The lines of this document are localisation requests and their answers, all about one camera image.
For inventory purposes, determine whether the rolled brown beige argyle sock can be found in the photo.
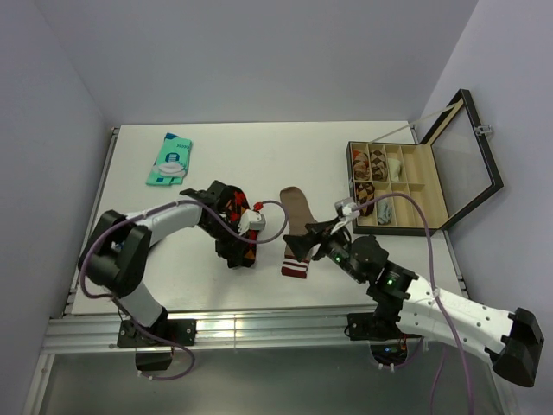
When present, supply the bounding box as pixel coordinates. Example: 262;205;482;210
370;150;388;182

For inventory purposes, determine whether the rolled dark brown argyle sock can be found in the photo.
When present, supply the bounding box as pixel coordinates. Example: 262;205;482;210
355;182;375;217

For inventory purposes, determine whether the black red yellow argyle sock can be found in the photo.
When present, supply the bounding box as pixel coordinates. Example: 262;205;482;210
215;186;258;269

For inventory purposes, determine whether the black blue grey sock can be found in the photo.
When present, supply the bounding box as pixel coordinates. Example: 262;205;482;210
111;242;124;252

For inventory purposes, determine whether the rolled light blue sock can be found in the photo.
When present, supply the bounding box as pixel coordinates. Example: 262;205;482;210
377;199;393;225

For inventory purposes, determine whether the rolled orange beige argyle sock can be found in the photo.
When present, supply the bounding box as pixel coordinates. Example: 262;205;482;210
352;150;371;181

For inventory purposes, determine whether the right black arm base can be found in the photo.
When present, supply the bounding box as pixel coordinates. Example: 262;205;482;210
344;312;423;373

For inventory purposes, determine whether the aluminium table edge rail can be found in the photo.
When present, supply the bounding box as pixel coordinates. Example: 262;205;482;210
41;304;472;355

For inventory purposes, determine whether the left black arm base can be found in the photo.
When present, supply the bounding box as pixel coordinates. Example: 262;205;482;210
116;318;197;378

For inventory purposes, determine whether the rolled white sock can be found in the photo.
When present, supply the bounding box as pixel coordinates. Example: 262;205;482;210
388;158;403;182

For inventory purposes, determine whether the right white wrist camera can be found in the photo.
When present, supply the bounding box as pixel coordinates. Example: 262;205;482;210
334;197;360;224

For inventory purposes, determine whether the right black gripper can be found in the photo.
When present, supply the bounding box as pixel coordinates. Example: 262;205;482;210
283;216;366;284

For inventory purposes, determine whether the brown sock with striped cuff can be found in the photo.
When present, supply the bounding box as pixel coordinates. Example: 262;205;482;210
280;187;316;279

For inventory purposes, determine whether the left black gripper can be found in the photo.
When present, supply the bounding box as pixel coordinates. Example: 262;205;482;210
200;215;250;265

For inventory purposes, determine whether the mint green sock pair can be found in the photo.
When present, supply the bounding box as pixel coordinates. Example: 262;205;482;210
146;133;193;186

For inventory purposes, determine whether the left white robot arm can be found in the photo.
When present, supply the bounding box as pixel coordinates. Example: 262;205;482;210
79;181;265;345

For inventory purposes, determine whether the black compartment box with lid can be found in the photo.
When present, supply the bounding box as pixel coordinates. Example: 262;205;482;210
346;89;504;236

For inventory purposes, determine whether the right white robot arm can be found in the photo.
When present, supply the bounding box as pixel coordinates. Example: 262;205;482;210
283;220;544;387

